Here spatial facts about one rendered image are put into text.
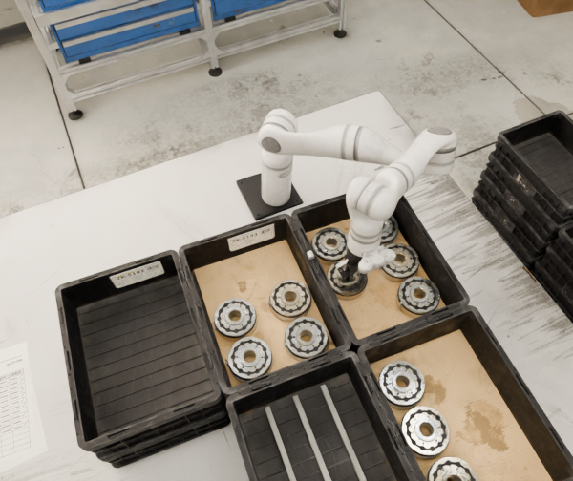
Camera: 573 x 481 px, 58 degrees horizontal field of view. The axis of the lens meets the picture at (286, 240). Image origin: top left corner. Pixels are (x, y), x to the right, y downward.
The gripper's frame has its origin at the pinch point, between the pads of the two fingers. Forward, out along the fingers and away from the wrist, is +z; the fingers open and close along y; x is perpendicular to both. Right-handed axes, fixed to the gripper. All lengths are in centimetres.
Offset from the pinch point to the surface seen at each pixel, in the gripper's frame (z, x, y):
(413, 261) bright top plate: -0.9, 3.6, -14.1
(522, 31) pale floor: 85, -145, -208
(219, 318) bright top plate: -0.6, -3.4, 36.5
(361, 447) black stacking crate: 2.5, 36.8, 19.5
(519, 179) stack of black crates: 34, -24, -86
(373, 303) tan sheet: 2.3, 8.2, -0.3
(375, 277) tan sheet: 2.3, 2.0, -4.5
